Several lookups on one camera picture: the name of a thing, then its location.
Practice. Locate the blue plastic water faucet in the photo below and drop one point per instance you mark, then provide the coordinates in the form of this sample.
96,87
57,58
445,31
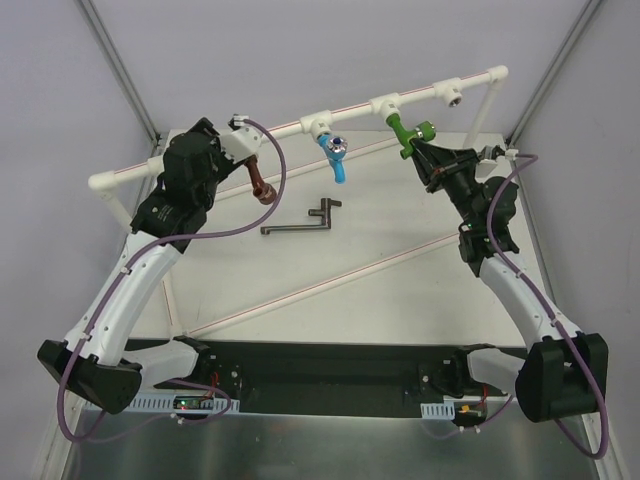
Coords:
335,149

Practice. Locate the brown plastic water faucet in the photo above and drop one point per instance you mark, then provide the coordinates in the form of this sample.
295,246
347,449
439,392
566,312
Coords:
261,190

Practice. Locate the left white cable duct board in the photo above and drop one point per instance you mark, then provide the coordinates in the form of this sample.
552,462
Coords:
175,403

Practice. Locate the right white cable duct board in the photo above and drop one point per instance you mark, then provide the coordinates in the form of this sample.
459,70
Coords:
449,410

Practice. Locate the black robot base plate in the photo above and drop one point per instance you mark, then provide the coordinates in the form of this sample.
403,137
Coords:
386,381

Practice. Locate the aluminium enclosure frame post left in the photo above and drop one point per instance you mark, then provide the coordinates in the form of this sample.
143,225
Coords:
104,40

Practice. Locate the aluminium enclosure frame post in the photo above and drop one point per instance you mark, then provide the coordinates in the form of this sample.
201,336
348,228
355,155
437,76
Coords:
577,31
104,40

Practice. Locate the green plastic water faucet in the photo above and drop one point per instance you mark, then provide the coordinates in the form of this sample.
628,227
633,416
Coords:
424,131

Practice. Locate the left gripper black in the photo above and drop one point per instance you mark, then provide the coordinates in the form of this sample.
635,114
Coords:
220,163

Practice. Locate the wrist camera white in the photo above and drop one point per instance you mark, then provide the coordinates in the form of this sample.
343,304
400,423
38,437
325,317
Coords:
489,156
241,141

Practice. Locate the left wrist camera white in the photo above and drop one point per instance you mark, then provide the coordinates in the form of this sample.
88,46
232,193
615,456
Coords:
241,141

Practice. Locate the white PVC pipe frame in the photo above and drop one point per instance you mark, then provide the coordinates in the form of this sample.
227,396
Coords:
350,110

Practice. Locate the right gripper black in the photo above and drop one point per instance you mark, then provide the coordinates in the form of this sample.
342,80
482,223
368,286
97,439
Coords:
447,170

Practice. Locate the aluminium enclosure frame post right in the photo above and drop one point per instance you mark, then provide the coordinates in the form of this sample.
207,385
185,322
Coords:
577,31

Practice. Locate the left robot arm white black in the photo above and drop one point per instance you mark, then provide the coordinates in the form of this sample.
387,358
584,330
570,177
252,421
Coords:
91,361

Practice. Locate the white cable duct board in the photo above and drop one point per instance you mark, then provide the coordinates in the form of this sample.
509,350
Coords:
449,410
175,403

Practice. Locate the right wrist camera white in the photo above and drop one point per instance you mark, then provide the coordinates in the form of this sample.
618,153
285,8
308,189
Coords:
489,156

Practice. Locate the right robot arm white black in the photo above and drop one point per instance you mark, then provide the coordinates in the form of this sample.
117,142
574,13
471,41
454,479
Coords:
564,371

